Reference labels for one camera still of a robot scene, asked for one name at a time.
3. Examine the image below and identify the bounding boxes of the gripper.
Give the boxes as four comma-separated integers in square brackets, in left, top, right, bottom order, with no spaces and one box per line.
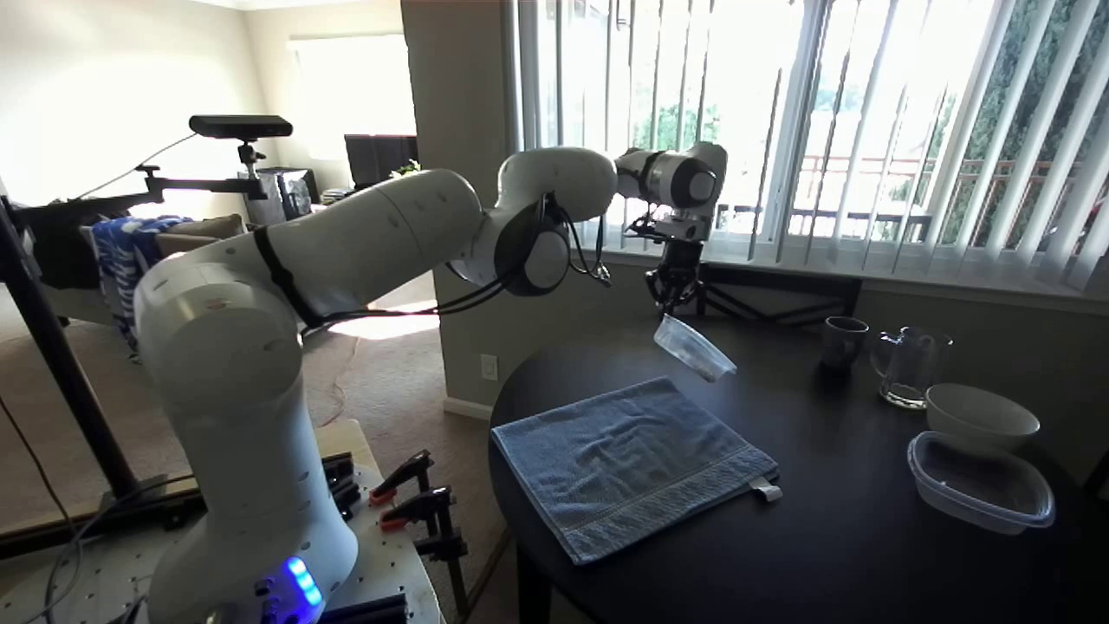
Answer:
[645,239,705,318]

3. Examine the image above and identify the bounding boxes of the clear plastic bowl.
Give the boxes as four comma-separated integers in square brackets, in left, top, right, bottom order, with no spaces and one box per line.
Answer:
[653,314,738,383]

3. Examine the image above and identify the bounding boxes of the blue towel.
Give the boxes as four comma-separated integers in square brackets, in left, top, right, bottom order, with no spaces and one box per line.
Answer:
[490,375,784,567]

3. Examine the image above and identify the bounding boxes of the white bowl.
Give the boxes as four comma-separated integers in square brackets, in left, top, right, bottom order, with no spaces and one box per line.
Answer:
[924,382,1041,457]

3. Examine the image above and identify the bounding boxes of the dark mug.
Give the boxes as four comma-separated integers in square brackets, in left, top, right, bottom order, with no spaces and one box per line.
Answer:
[820,315,871,374]

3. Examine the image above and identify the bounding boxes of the clear glass pitcher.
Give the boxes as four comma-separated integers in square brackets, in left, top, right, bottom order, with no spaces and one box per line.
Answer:
[870,326,955,411]

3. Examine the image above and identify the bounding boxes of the vertical blinds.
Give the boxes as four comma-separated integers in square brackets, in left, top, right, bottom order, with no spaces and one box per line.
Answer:
[509,0,1109,294]

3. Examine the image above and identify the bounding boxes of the black monitor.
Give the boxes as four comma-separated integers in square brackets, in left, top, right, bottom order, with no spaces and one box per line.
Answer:
[343,133,420,191]

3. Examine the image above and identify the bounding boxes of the black and orange clamp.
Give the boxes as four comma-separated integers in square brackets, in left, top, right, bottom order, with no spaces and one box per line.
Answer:
[367,448,435,509]
[378,484,474,618]

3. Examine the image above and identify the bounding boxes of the clear plastic container with lid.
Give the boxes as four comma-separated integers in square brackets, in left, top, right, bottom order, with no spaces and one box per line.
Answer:
[906,430,1057,536]

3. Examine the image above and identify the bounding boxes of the window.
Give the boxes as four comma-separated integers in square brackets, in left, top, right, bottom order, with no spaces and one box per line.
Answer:
[288,33,418,164]

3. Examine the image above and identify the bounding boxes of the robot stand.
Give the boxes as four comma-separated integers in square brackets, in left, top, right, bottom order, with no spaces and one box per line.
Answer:
[0,419,448,624]

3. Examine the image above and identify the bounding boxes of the tan cushion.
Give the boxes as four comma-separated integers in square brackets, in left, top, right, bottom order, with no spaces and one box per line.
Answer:
[154,213,249,259]

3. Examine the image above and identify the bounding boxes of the blue and white cloth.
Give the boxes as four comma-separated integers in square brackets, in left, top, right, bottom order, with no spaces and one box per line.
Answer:
[90,214,195,354]

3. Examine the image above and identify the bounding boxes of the black stand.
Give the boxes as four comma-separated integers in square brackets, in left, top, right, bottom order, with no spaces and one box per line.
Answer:
[0,194,209,557]

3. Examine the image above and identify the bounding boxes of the camera on mount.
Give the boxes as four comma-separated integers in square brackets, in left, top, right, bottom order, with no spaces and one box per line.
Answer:
[139,114,295,203]

